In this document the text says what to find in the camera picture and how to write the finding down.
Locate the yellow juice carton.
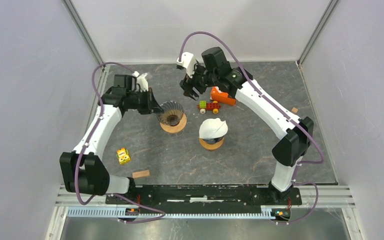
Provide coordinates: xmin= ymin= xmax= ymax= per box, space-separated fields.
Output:
xmin=116 ymin=147 xmax=131 ymax=165

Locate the white paper coffee filter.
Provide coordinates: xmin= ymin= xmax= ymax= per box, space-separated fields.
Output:
xmin=198 ymin=118 xmax=229 ymax=140

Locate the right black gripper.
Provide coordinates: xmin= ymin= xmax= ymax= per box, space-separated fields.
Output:
xmin=179 ymin=60 xmax=218 ymax=102

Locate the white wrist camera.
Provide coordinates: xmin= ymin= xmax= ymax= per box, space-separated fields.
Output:
xmin=132 ymin=71 xmax=150 ymax=92
xmin=176 ymin=52 xmax=199 ymax=78

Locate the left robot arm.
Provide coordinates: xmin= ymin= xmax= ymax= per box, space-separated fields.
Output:
xmin=59 ymin=71 xmax=163 ymax=204

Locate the white slotted cable duct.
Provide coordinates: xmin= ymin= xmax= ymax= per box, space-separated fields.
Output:
xmin=67 ymin=205 xmax=290 ymax=220

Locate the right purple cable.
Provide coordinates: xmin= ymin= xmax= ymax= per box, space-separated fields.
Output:
xmin=178 ymin=31 xmax=325 ymax=226

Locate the toy brick car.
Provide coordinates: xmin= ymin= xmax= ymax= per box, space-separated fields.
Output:
xmin=196 ymin=100 xmax=222 ymax=114

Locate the smoky grey dripper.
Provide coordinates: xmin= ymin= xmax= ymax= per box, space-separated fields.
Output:
xmin=156 ymin=100 xmax=184 ymax=127

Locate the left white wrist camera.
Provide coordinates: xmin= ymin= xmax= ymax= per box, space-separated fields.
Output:
xmin=132 ymin=71 xmax=150 ymax=92

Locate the small wooden block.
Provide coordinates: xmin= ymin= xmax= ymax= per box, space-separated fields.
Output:
xmin=132 ymin=169 xmax=151 ymax=179

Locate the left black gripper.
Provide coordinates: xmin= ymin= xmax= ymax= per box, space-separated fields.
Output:
xmin=126 ymin=87 xmax=164 ymax=115

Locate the purple cable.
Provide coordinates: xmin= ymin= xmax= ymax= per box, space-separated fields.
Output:
xmin=74 ymin=61 xmax=167 ymax=225
xmin=178 ymin=31 xmax=325 ymax=226

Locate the orange coffee filter box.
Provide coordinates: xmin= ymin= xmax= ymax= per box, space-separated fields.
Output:
xmin=210 ymin=86 xmax=237 ymax=106

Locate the small wooden cube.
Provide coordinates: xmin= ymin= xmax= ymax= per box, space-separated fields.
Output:
xmin=290 ymin=107 xmax=299 ymax=115

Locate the wooden ring stand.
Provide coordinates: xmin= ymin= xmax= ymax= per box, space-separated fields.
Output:
xmin=160 ymin=114 xmax=187 ymax=134
xmin=199 ymin=138 xmax=224 ymax=152

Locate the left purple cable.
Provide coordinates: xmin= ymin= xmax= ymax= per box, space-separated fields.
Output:
xmin=74 ymin=61 xmax=167 ymax=225

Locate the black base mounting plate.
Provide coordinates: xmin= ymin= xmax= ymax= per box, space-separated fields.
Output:
xmin=125 ymin=184 xmax=302 ymax=214

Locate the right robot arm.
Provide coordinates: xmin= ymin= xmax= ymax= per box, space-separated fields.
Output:
xmin=176 ymin=47 xmax=314 ymax=204

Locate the blue plastic dripper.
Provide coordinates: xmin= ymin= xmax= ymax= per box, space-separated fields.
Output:
xmin=202 ymin=136 xmax=224 ymax=145

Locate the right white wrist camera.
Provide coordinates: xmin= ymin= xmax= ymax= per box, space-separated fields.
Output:
xmin=176 ymin=52 xmax=199 ymax=78

